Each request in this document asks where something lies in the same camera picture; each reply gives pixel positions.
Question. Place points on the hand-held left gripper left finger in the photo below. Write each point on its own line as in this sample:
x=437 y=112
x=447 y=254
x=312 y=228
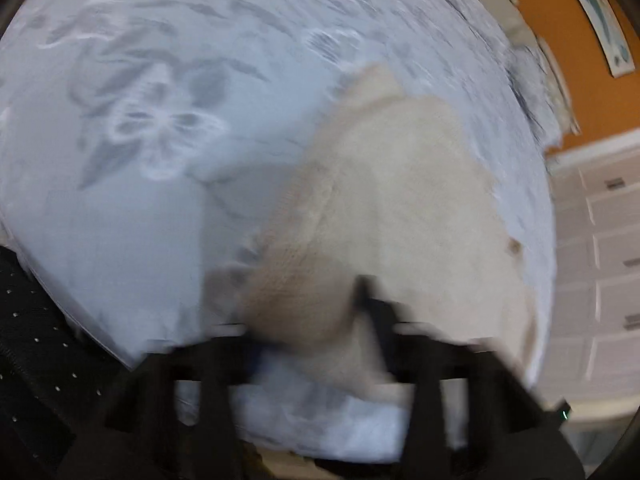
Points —
x=226 y=360

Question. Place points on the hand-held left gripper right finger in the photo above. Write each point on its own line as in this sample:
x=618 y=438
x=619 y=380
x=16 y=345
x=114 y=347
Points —
x=382 y=330

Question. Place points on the cream knitted small garment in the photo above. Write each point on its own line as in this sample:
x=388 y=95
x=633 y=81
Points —
x=400 y=185

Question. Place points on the light blue floral bedspread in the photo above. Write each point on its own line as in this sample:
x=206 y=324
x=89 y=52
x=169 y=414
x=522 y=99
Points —
x=150 y=220

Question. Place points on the black dotted clothing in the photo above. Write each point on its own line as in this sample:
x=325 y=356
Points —
x=35 y=360

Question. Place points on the white chest of drawers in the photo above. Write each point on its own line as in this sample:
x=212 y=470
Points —
x=600 y=260

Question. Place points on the floral pillow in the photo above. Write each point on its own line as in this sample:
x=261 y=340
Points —
x=535 y=85

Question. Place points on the white framed wall picture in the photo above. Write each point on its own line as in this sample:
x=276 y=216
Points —
x=597 y=15

